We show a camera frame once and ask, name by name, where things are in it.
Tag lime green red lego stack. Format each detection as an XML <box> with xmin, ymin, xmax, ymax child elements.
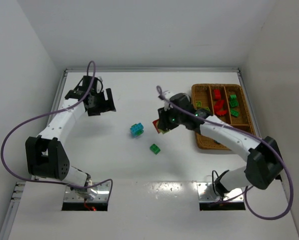
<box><xmin>152</xmin><ymin>119</ymin><xmax>169</xmax><ymax>135</ymax></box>

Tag blue and green lego stack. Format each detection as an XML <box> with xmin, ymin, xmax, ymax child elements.
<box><xmin>130</xmin><ymin>123</ymin><xmax>144</xmax><ymax>138</ymax></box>

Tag red curved lego brick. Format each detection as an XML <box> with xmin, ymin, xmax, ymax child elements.
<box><xmin>213</xmin><ymin>99</ymin><xmax>225</xmax><ymax>112</ymax></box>

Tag green and lime curved legos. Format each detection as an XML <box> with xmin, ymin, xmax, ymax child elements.
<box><xmin>229</xmin><ymin>99</ymin><xmax>239</xmax><ymax>109</ymax></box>

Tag green lego plate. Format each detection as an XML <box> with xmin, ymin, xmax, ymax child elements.
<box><xmin>230</xmin><ymin>108</ymin><xmax>240</xmax><ymax>118</ymax></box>

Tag lime and red lego pair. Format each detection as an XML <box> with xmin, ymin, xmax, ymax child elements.
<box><xmin>215</xmin><ymin>110</ymin><xmax>228</xmax><ymax>117</ymax></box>

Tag tall red lego stack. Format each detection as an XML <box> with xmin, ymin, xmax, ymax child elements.
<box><xmin>213</xmin><ymin>89</ymin><xmax>222</xmax><ymax>101</ymax></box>

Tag small dark green lego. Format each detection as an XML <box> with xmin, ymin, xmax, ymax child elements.
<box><xmin>229</xmin><ymin>94</ymin><xmax>237</xmax><ymax>101</ymax></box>

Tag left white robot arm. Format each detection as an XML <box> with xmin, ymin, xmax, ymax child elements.
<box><xmin>25</xmin><ymin>75</ymin><xmax>116</xmax><ymax>195</ymax></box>

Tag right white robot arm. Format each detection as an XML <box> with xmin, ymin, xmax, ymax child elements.
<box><xmin>157</xmin><ymin>91</ymin><xmax>283</xmax><ymax>197</ymax></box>

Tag green curved lego brick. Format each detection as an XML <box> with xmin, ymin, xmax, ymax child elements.
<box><xmin>149</xmin><ymin>144</ymin><xmax>161</xmax><ymax>155</ymax></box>

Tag wicker divided basket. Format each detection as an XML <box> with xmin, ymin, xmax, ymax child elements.
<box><xmin>191</xmin><ymin>83</ymin><xmax>257</xmax><ymax>151</ymax></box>

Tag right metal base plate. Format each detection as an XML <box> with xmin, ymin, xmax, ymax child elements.
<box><xmin>196</xmin><ymin>182</ymin><xmax>244</xmax><ymax>203</ymax></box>

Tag metal base plate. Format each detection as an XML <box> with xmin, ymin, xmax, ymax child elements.
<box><xmin>63</xmin><ymin>181</ymin><xmax>112</xmax><ymax>203</ymax></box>
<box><xmin>196</xmin><ymin>182</ymin><xmax>244</xmax><ymax>203</ymax></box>

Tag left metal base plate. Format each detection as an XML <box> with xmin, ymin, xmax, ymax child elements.
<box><xmin>63</xmin><ymin>181</ymin><xmax>112</xmax><ymax>203</ymax></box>

